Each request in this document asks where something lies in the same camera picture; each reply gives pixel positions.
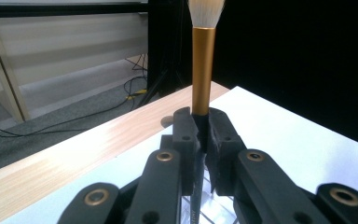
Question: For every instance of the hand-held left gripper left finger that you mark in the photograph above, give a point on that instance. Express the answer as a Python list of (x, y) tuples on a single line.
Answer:
[(185, 140)]

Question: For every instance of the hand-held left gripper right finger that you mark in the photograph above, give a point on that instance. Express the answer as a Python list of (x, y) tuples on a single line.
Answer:
[(227, 140)]

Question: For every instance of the clear acrylic organizer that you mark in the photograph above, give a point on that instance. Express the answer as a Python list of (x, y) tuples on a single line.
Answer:
[(217, 211)]

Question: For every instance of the gold ferrule makeup brush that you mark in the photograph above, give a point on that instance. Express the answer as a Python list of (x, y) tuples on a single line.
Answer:
[(203, 62)]

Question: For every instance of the black stand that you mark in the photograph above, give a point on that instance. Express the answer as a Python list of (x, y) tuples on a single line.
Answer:
[(155, 88)]

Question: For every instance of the wooden table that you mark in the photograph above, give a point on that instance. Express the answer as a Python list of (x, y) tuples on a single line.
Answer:
[(74, 149)]

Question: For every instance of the black curtain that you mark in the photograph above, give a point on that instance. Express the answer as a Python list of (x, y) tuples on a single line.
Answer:
[(292, 46)]

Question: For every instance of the black horizontal bar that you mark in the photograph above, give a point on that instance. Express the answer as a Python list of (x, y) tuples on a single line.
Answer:
[(59, 9)]

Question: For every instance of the beige vertical post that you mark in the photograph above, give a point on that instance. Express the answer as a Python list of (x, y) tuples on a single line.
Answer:
[(3, 71)]

